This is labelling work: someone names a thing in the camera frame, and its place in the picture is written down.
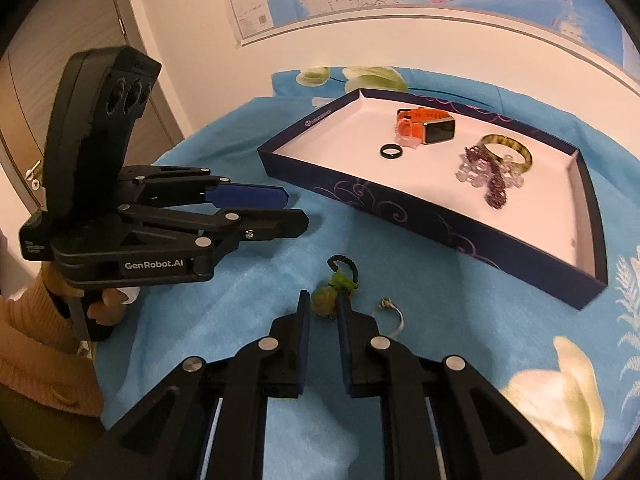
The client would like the amber bangle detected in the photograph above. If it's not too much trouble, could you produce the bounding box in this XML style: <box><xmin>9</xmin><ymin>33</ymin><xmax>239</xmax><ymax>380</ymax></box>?
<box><xmin>480</xmin><ymin>133</ymin><xmax>533</xmax><ymax>171</ymax></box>

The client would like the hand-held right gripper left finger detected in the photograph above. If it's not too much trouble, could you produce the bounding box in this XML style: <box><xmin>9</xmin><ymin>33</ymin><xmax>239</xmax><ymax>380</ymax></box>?
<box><xmin>60</xmin><ymin>290</ymin><xmax>311</xmax><ymax>480</ymax></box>

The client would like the person's left hand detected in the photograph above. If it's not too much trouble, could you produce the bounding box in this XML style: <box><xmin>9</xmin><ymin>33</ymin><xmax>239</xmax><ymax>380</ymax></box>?
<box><xmin>86</xmin><ymin>285</ymin><xmax>141</xmax><ymax>328</ymax></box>

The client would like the green pendant with black cord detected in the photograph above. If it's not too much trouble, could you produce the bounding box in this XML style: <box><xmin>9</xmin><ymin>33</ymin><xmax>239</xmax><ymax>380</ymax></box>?
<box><xmin>311</xmin><ymin>254</ymin><xmax>361</xmax><ymax>317</ymax></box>

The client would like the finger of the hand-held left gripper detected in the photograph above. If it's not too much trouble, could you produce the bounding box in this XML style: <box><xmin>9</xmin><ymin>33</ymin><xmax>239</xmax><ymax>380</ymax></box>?
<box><xmin>117</xmin><ymin>204</ymin><xmax>310</xmax><ymax>261</ymax></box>
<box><xmin>120</xmin><ymin>165</ymin><xmax>289</xmax><ymax>211</ymax></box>

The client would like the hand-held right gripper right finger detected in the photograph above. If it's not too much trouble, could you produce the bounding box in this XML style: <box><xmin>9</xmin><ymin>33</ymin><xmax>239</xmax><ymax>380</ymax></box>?
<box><xmin>336</xmin><ymin>292</ymin><xmax>583</xmax><ymax>480</ymax></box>

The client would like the dark blue cardboard box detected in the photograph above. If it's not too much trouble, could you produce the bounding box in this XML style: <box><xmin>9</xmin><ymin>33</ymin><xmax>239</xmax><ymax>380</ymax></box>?
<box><xmin>257</xmin><ymin>88</ymin><xmax>608</xmax><ymax>311</ymax></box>

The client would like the silver ring with stone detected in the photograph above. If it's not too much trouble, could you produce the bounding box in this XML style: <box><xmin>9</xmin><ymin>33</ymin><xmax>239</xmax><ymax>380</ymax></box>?
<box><xmin>375</xmin><ymin>297</ymin><xmax>405</xmax><ymax>333</ymax></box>

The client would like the clear crystal bead bracelet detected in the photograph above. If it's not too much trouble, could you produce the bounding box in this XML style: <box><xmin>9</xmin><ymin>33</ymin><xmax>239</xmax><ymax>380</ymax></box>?
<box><xmin>455</xmin><ymin>152</ymin><xmax>525</xmax><ymax>188</ymax></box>

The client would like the purple bead bracelet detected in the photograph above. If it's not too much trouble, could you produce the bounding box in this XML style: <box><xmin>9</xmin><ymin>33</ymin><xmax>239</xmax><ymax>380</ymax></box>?
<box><xmin>462</xmin><ymin>145</ymin><xmax>511</xmax><ymax>209</ymax></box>

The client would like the grey wooden door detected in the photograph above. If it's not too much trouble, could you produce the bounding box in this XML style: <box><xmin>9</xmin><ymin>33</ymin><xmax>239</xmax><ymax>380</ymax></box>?
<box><xmin>0</xmin><ymin>0</ymin><xmax>186</xmax><ymax>221</ymax></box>

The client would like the blue floral cloth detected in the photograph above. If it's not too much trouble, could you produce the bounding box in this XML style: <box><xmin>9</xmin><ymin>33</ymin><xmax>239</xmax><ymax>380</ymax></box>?
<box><xmin>92</xmin><ymin>66</ymin><xmax>640</xmax><ymax>480</ymax></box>

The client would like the orange smart watch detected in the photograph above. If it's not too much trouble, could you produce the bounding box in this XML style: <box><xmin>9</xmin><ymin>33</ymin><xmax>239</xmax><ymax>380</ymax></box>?
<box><xmin>395</xmin><ymin>107</ymin><xmax>457</xmax><ymax>146</ymax></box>

